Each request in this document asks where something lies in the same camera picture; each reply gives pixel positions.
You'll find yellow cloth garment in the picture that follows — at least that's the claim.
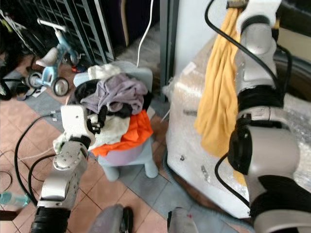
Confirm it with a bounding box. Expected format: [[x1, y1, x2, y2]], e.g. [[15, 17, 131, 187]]
[[193, 7, 249, 186]]

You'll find bubble-wrapped white washing machine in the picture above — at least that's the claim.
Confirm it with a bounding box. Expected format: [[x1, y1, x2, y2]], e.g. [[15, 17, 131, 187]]
[[163, 34, 311, 220]]

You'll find pale green white garment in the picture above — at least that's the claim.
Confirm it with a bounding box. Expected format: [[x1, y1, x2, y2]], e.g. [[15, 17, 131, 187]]
[[53, 114, 130, 154]]

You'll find grey lilac garment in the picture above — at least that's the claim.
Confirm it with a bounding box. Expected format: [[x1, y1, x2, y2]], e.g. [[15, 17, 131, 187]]
[[80, 73, 149, 115]]

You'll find orange garment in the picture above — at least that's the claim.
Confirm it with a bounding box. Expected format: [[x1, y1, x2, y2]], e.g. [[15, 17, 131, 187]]
[[91, 110, 154, 157]]

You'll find black garment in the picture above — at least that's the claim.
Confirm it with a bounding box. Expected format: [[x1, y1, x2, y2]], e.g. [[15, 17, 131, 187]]
[[66, 80, 103, 113]]

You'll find cream white garment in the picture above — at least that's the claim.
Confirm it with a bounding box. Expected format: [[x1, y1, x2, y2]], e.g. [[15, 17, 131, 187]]
[[87, 63, 122, 81]]

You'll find pale blue plastic child chair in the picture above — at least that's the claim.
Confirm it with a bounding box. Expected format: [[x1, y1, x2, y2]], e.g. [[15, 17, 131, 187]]
[[73, 66, 159, 183]]

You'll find blue child tricycle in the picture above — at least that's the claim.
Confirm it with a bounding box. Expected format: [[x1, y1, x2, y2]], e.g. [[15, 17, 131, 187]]
[[27, 19, 79, 97]]

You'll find grey left robot foot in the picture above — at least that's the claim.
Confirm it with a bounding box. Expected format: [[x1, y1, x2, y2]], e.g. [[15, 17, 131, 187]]
[[87, 204, 135, 233]]

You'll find grey robot foot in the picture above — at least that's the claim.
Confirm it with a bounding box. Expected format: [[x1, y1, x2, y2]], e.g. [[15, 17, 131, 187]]
[[167, 207, 200, 233], [87, 204, 135, 233]]

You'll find black metal grille gate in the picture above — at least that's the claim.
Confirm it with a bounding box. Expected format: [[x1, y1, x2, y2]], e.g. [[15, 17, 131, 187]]
[[9, 0, 113, 64]]

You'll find black bicycle wheel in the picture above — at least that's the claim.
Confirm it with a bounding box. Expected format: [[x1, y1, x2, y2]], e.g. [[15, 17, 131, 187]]
[[0, 78, 14, 99]]

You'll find clear plastic water bottle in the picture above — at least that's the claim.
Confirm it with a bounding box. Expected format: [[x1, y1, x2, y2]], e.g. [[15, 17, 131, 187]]
[[0, 191, 30, 207]]

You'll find grey right robot foot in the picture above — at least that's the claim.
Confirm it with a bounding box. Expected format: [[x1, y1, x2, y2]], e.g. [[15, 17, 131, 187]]
[[167, 207, 200, 233]]

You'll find dark brown wooden board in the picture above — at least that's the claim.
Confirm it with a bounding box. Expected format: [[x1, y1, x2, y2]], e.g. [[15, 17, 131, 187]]
[[0, 210, 14, 222]]

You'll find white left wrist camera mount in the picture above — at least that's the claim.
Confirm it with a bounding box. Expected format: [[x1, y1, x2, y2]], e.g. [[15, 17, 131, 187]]
[[60, 105, 96, 141]]

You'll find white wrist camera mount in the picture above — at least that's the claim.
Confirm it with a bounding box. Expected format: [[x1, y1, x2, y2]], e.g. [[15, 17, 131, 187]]
[[60, 105, 96, 141], [237, 0, 283, 22]]

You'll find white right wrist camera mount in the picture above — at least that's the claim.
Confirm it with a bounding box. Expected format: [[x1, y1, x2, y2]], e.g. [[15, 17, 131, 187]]
[[237, 0, 283, 22]]

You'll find long black right arm cable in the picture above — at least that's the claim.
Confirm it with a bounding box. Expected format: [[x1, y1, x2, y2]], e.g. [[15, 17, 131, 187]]
[[204, 0, 293, 94]]

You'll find long black arm cable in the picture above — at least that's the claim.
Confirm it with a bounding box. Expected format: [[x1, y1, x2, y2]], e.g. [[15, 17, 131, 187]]
[[13, 114, 63, 207], [204, 0, 293, 94]]

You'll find white hanging cable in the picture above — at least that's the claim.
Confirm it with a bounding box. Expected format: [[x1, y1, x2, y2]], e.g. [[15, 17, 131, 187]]
[[136, 0, 156, 67]]

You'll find dark grey door frame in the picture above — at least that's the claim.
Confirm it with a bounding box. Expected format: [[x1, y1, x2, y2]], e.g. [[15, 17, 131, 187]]
[[158, 0, 178, 103]]

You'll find short black left arm cable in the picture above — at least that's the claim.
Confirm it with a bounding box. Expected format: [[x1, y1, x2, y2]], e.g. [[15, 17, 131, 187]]
[[27, 154, 60, 196]]

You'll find short black arm cable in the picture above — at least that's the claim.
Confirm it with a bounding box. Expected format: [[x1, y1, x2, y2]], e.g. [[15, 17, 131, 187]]
[[27, 154, 60, 196], [214, 153, 253, 210]]

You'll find long black left arm cable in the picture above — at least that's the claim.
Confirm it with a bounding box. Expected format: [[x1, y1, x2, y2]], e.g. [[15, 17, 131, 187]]
[[13, 114, 63, 207]]

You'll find thin black floor cable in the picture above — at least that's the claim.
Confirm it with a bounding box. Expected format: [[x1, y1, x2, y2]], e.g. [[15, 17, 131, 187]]
[[0, 149, 25, 187]]

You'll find short black right arm cable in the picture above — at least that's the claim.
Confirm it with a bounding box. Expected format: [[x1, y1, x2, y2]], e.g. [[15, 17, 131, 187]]
[[214, 153, 253, 210]]

